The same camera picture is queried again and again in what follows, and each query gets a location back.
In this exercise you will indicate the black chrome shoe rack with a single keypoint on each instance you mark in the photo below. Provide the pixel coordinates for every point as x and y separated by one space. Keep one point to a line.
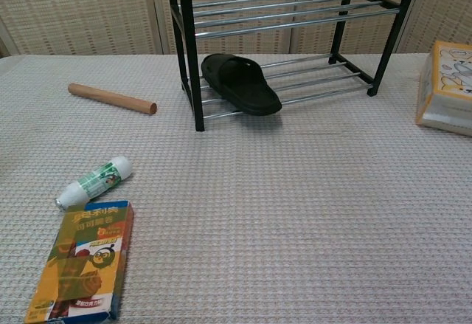
191 62

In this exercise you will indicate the beige woven tablecloth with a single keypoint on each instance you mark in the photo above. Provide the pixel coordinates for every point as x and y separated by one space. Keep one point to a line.
258 209

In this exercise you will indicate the corgi print tissue pack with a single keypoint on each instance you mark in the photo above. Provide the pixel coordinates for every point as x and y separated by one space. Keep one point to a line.
448 88

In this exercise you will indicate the orange green snack box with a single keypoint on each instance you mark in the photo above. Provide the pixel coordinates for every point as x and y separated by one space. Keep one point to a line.
85 265

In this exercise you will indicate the white green small bottle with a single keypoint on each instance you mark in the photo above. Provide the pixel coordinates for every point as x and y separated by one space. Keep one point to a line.
97 182

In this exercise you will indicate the woven folding screen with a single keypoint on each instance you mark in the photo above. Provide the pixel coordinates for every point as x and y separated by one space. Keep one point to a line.
81 10

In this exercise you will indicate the black slipper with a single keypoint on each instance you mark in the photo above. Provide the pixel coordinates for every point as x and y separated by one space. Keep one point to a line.
243 88

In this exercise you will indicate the wooden rolling pin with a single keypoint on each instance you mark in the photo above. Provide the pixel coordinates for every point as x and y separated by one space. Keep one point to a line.
110 98

